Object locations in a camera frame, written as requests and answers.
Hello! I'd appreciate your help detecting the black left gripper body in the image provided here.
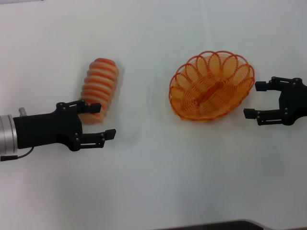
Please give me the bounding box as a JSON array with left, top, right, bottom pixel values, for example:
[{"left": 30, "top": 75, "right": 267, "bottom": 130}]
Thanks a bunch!
[{"left": 13, "top": 102, "right": 83, "bottom": 152}]

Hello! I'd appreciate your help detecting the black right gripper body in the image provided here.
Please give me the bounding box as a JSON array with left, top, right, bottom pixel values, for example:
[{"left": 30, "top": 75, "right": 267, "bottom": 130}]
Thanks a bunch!
[{"left": 277, "top": 78, "right": 307, "bottom": 126}]

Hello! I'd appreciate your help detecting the orange striped bread toy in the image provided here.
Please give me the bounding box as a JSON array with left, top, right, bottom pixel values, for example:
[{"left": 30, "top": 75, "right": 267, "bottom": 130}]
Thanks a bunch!
[{"left": 78, "top": 58, "right": 120, "bottom": 125}]

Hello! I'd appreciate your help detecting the orange wire basket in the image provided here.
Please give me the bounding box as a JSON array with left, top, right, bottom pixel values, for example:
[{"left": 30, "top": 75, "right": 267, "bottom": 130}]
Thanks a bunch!
[{"left": 168, "top": 50, "right": 255, "bottom": 122}]

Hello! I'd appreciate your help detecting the dark rounded robot base edge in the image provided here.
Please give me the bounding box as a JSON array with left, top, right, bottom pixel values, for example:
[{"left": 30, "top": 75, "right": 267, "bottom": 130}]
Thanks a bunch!
[{"left": 165, "top": 219, "right": 267, "bottom": 230}]

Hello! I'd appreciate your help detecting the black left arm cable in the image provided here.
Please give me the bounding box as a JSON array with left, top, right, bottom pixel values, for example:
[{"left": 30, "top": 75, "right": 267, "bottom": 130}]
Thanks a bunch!
[{"left": 0, "top": 146, "right": 35, "bottom": 162}]

